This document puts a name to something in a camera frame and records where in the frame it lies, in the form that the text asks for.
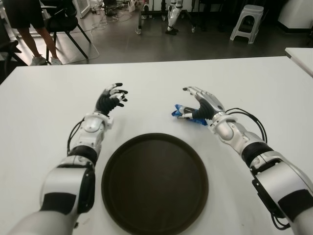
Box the white cabinet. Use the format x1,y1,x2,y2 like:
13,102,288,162
278,0,313,32

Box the round dark brown tray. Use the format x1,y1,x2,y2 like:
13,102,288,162
101,132,210,235

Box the white humanoid robot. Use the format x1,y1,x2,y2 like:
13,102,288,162
165,0,184,36

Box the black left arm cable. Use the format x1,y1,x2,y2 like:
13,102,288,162
66,117,86,156

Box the white floor cable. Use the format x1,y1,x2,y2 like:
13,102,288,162
61,19,108,61

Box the left robot hand black silver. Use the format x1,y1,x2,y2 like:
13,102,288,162
94,82,129,117

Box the black wheeled frame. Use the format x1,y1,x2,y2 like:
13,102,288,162
135,0,196,35

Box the grey plastic stool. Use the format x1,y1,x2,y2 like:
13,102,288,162
229,4,265,45

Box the white framed panel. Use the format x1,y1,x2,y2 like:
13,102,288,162
73,0,93,19

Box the right robot hand black silver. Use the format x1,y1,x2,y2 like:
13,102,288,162
176,86,226,120

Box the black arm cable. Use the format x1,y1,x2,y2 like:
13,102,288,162
224,107,268,145
66,117,86,156

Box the blue Oreo cookie pack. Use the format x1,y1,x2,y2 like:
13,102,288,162
170,103,208,126

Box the white neighbouring table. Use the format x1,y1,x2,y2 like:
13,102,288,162
284,47,313,76

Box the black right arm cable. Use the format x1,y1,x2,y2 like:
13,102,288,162
224,107,268,145

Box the standing person black shorts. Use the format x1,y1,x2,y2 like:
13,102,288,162
3,0,63,66

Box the tangle of floor cables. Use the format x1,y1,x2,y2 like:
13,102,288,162
91,3,141,32

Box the black chair at edge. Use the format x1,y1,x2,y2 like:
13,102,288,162
0,40,27,74

